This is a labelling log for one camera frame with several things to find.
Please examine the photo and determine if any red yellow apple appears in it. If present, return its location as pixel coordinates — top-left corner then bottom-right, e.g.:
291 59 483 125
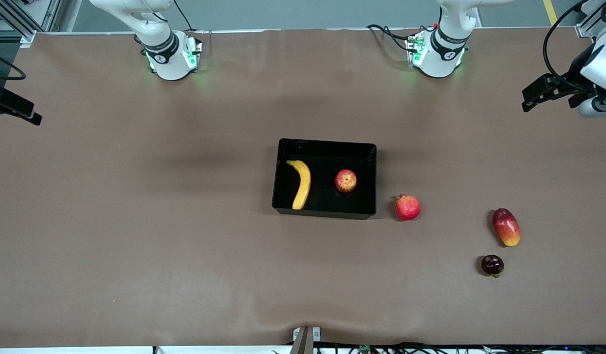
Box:
335 169 358 193

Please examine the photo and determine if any black plastic box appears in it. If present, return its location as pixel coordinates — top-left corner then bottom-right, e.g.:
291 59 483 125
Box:
272 138 378 220

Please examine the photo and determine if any yellow banana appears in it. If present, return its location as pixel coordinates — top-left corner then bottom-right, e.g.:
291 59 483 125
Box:
285 159 312 210

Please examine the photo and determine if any red yellow mango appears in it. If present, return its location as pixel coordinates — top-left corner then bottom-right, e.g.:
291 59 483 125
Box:
492 208 521 247

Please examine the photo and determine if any red pomegranate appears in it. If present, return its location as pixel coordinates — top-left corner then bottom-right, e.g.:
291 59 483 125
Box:
395 194 422 221

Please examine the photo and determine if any dark purple mangosteen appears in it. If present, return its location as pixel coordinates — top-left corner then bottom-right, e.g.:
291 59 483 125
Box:
481 254 505 278

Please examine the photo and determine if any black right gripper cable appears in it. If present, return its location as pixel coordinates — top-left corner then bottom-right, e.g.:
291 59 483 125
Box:
0 51 27 81

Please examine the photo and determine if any aluminium frame profile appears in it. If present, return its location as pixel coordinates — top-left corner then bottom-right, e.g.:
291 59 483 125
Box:
575 0 606 39
0 0 63 48

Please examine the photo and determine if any black base cable bundle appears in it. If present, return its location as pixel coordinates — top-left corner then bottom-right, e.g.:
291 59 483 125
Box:
366 24 417 53

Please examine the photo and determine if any thin black base cable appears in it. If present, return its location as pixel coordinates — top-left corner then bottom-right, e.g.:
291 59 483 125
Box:
173 0 196 32

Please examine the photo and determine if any grey metal table bracket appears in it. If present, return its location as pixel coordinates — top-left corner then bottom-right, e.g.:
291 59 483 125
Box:
292 326 321 354

